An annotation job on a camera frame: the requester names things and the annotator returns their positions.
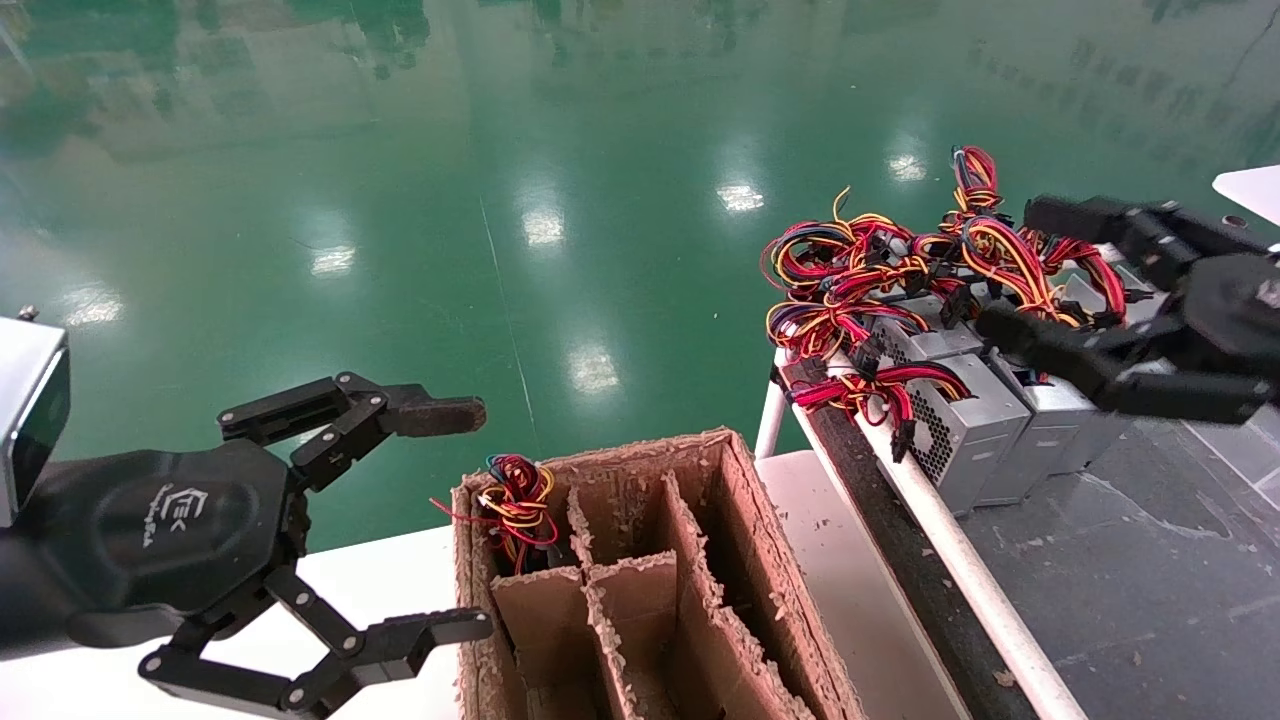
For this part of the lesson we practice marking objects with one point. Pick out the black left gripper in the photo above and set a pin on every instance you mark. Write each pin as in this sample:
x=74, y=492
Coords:
x=165, y=530

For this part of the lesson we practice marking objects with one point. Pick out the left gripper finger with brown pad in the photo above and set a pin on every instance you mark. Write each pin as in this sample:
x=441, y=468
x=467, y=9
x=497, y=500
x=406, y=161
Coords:
x=440, y=417

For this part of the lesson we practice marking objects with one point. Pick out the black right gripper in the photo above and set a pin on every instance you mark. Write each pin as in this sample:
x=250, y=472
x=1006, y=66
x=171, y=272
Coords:
x=1245, y=310

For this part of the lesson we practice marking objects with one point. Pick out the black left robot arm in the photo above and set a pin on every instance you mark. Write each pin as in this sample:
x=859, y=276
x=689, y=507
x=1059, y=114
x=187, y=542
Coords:
x=22, y=590

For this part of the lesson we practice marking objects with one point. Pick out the white table corner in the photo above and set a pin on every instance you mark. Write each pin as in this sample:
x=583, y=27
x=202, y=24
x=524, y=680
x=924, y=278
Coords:
x=1255, y=190

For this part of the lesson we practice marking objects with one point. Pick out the clear plastic divider tray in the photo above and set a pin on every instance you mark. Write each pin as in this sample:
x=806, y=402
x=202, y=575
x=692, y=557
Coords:
x=1255, y=455

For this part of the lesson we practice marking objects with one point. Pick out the cardboard divider insert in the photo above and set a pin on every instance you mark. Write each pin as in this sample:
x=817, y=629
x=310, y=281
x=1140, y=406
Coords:
x=640, y=600

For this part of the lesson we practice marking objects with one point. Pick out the long white rack pipe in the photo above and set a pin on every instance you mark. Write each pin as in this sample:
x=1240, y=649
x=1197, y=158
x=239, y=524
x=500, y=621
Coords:
x=960, y=560

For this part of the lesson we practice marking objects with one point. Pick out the brown cardboard box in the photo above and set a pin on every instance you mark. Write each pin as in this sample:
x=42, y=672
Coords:
x=750, y=520

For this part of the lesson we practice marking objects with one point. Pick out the short white upright pipe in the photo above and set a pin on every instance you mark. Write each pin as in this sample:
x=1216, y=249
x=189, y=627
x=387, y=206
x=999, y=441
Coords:
x=770, y=425

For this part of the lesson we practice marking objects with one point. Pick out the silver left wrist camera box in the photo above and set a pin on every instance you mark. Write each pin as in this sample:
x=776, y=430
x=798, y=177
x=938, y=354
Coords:
x=30, y=400

